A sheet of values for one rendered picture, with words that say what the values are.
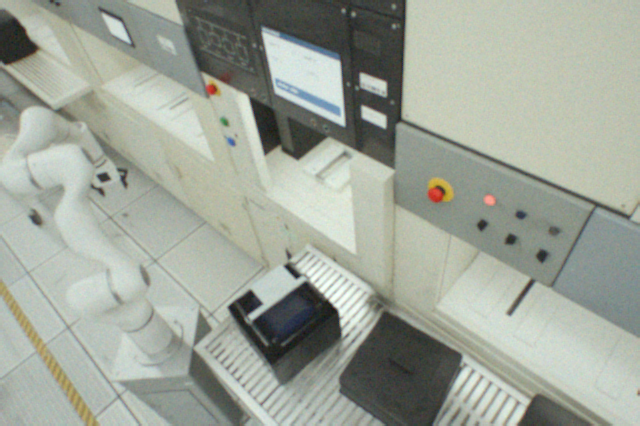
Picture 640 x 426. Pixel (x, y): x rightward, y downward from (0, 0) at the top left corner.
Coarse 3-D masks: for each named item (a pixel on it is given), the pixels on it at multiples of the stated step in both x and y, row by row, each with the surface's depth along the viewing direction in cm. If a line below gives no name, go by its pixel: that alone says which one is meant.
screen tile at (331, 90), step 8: (304, 56) 112; (312, 56) 110; (304, 64) 114; (312, 64) 112; (320, 64) 110; (304, 72) 116; (320, 72) 111; (328, 72) 109; (336, 72) 107; (312, 80) 116; (328, 80) 111; (336, 80) 109; (312, 88) 118; (320, 88) 116; (328, 88) 113; (336, 88) 111; (328, 96) 115; (336, 96) 113
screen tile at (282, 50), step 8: (272, 40) 117; (272, 48) 120; (280, 48) 117; (288, 48) 115; (296, 48) 112; (280, 56) 119; (288, 56) 117; (272, 64) 124; (280, 64) 121; (296, 64) 116; (280, 72) 124; (288, 72) 121; (296, 72) 119; (296, 80) 121
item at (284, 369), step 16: (240, 320) 157; (336, 320) 144; (256, 336) 157; (320, 336) 143; (336, 336) 151; (256, 352) 149; (288, 352) 135; (304, 352) 142; (320, 352) 150; (272, 368) 134; (288, 368) 141
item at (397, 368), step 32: (384, 320) 146; (384, 352) 139; (416, 352) 138; (448, 352) 137; (352, 384) 134; (384, 384) 132; (416, 384) 132; (448, 384) 131; (384, 416) 130; (416, 416) 126
